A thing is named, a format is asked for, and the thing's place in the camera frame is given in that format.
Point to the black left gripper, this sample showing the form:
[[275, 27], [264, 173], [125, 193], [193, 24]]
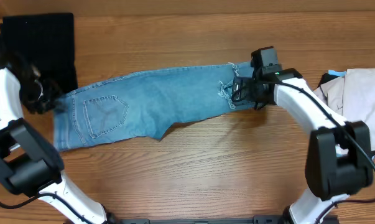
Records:
[[43, 107]]

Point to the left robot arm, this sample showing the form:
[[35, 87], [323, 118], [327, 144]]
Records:
[[29, 164]]

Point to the light blue denim jeans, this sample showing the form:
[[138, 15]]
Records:
[[144, 103]]

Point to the pale pink garment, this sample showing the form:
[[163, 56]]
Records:
[[352, 96]]

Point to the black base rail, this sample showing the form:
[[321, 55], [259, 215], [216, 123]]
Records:
[[202, 221]]

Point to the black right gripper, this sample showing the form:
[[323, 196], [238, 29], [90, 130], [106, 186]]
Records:
[[241, 90]]

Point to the black folded knit garment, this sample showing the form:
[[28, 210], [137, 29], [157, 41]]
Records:
[[46, 41]]

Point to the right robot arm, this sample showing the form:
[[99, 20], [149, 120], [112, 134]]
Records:
[[339, 162]]

